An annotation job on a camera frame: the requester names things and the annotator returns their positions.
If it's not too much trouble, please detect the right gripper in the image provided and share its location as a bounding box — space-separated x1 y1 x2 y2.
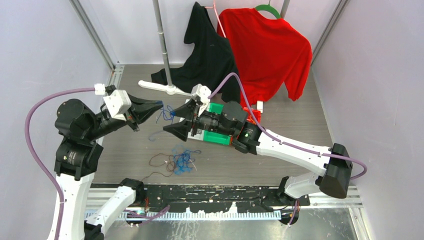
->
163 97 235 141

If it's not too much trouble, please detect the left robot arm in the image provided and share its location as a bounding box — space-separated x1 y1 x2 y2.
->
49 91 163 240

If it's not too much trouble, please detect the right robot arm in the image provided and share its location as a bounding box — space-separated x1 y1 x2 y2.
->
163 99 353 206

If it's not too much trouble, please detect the green plastic bin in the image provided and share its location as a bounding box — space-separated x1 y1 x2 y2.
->
203 102 231 146

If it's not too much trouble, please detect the white clothes rack stand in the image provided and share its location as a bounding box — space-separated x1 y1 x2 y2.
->
138 0 290 96

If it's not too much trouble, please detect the black t-shirt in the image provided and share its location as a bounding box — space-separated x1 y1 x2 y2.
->
170 2 238 93

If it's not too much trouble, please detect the red plastic bin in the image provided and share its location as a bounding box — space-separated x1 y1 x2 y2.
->
230 106 262 147

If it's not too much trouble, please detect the red sweatshirt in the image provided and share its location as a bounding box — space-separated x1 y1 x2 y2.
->
217 8 313 105

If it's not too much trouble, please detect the pink hanger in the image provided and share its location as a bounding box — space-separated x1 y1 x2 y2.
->
204 0 227 38

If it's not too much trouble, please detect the green hanger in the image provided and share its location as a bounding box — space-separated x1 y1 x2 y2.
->
254 3 282 19

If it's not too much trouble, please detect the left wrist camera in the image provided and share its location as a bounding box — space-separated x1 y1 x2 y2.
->
103 89 132 121

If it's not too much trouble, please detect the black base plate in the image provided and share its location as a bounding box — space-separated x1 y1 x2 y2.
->
107 183 310 214

